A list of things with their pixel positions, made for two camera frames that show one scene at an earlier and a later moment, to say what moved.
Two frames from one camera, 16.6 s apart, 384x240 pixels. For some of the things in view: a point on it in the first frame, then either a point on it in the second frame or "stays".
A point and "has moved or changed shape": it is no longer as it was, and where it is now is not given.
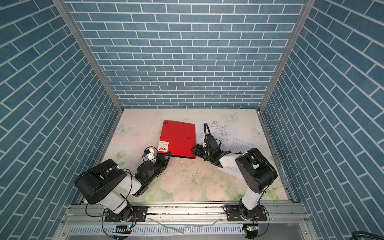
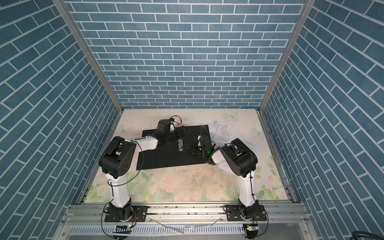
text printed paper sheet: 238,148 stays
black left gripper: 162,161 -> 179,135
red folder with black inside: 178,138 has moved or changed shape
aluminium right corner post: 306,11 stays
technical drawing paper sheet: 224,133 stays
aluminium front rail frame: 87,221 stays
